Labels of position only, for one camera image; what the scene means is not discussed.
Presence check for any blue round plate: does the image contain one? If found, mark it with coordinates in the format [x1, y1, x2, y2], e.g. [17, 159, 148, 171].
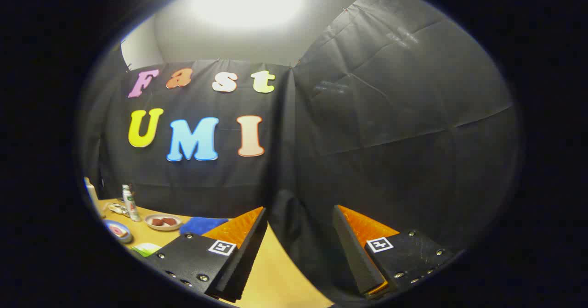
[102, 219, 134, 244]

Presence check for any white rhombic plate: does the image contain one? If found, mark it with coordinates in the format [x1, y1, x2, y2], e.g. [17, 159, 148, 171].
[131, 242, 161, 258]

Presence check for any blue folded towel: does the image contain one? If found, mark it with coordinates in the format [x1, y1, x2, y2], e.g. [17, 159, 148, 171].
[179, 216, 229, 236]

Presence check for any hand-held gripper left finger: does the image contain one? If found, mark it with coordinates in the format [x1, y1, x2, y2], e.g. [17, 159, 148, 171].
[142, 206, 269, 303]

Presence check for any white plastic drink bottle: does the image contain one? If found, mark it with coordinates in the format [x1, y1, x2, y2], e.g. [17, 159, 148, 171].
[122, 184, 141, 222]

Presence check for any round white meat plate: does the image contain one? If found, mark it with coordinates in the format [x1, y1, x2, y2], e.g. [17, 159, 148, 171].
[144, 213, 183, 231]

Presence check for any black backdrop cloth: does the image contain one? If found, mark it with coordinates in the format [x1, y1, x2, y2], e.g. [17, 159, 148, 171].
[78, 0, 522, 295]

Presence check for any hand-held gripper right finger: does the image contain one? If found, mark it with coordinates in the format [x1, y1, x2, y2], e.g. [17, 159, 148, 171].
[332, 204, 455, 299]

